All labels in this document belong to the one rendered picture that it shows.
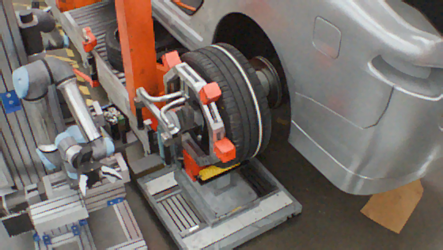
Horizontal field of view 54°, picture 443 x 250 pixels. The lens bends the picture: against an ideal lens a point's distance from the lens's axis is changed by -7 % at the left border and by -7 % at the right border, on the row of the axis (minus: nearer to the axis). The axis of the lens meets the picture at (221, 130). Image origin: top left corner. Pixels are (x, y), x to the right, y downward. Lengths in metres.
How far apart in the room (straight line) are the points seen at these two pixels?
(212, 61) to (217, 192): 0.94
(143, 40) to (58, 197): 1.01
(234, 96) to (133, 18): 0.76
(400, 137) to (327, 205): 1.36
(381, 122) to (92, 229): 1.78
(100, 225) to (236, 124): 1.11
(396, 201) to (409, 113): 1.54
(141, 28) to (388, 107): 1.45
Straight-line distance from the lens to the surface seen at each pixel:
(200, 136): 2.69
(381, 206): 3.31
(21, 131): 2.32
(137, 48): 2.70
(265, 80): 2.66
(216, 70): 2.27
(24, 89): 1.90
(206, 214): 2.89
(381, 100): 1.88
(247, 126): 2.27
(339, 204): 3.25
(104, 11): 5.07
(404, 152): 2.04
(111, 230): 2.82
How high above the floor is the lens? 2.41
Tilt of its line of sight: 41 degrees down
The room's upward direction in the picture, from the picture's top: straight up
